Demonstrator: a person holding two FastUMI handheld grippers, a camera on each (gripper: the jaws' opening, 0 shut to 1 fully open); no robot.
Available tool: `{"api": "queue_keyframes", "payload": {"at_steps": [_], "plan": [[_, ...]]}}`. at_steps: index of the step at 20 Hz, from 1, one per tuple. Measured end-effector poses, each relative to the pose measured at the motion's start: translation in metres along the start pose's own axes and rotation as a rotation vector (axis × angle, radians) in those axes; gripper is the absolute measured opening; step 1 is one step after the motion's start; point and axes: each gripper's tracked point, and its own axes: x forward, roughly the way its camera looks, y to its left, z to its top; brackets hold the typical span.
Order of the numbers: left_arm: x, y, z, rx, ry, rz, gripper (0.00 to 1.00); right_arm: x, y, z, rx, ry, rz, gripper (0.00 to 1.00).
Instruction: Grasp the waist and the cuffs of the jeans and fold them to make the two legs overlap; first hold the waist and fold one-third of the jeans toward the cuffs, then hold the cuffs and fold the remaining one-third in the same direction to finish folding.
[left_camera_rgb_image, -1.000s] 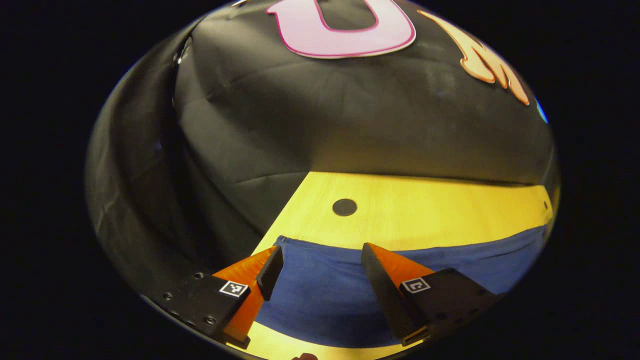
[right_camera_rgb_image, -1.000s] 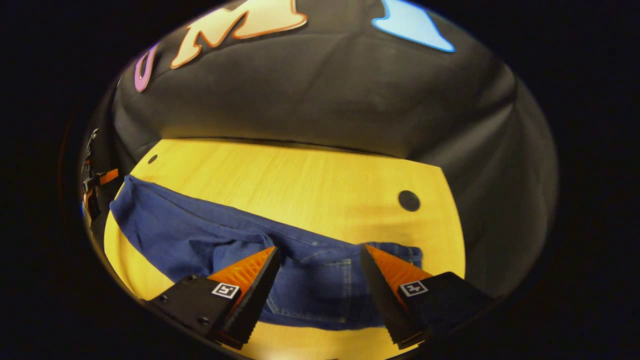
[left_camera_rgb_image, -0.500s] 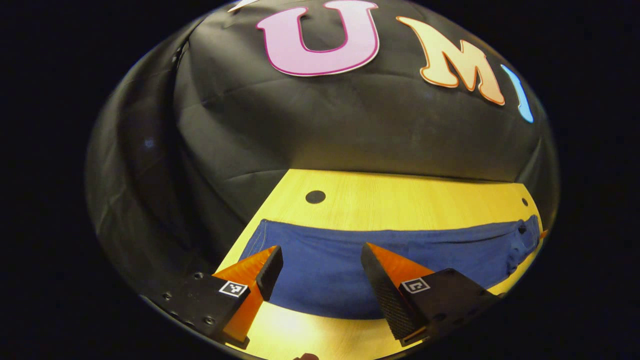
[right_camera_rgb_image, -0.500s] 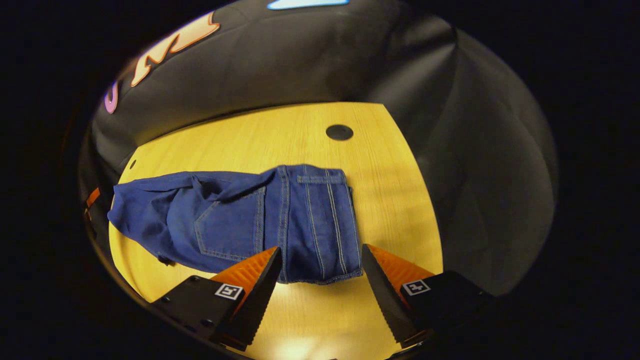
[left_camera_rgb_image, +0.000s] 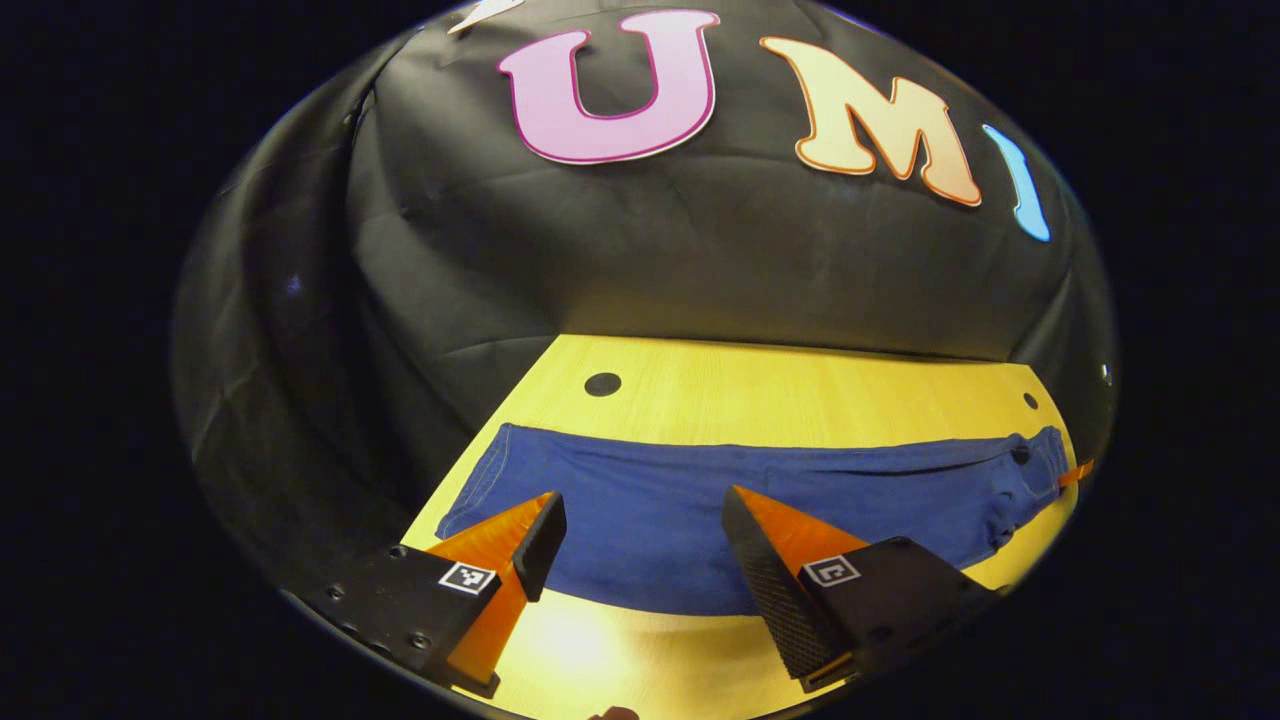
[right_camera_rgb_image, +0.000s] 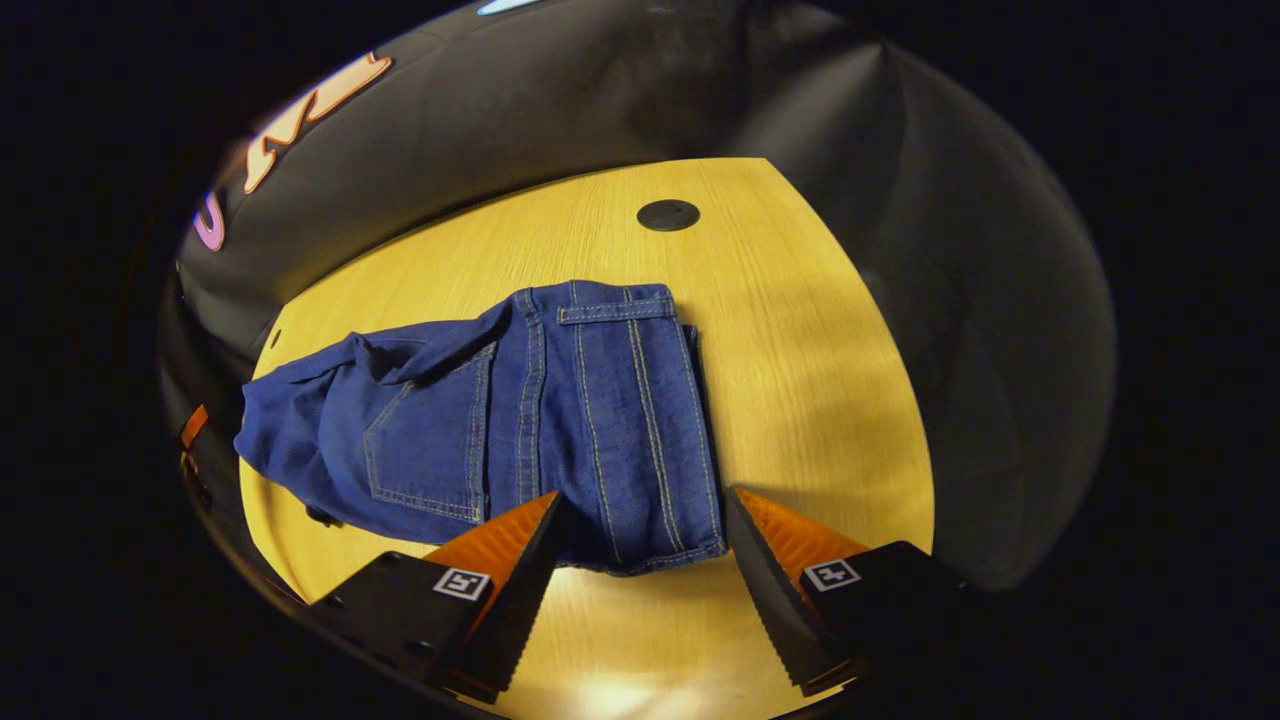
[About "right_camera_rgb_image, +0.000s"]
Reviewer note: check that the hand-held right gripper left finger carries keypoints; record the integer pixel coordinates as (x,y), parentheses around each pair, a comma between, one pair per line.
(525,600)

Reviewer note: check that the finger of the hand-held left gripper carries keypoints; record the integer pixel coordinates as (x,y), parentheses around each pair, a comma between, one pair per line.
(193,425)

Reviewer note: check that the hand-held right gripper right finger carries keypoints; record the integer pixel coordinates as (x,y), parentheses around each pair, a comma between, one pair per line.
(775,600)

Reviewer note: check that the blue denim jeans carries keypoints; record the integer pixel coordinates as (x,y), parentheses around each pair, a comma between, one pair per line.
(560,420)

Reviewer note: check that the black backdrop cloth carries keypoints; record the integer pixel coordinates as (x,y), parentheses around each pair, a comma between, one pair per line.
(600,90)

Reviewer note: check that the ceiling light panel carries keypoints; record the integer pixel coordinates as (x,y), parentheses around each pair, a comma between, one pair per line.
(505,5)

